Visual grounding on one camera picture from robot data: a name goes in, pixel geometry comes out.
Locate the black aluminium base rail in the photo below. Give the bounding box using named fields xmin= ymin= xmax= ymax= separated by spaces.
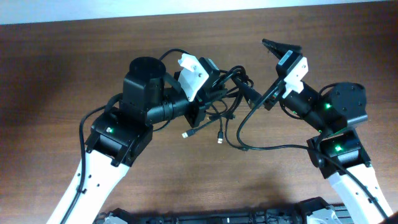
xmin=93 ymin=197 xmax=354 ymax=224

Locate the right camera cable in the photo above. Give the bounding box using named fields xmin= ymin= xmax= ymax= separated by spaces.
xmin=235 ymin=79 xmax=389 ymax=220

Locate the camera cable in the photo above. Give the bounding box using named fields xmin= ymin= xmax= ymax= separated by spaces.
xmin=235 ymin=79 xmax=389 ymax=220
xmin=58 ymin=48 xmax=190 ymax=224

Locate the left camera cable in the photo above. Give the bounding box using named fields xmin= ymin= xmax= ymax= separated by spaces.
xmin=58 ymin=48 xmax=190 ymax=224

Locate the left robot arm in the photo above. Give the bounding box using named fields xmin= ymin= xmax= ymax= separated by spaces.
xmin=48 ymin=53 xmax=226 ymax=223

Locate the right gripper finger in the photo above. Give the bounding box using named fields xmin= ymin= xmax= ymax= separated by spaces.
xmin=233 ymin=78 xmax=263 ymax=109
xmin=262 ymin=39 xmax=302 ymax=60

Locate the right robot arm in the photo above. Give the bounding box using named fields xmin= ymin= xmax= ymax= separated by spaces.
xmin=236 ymin=39 xmax=394 ymax=223

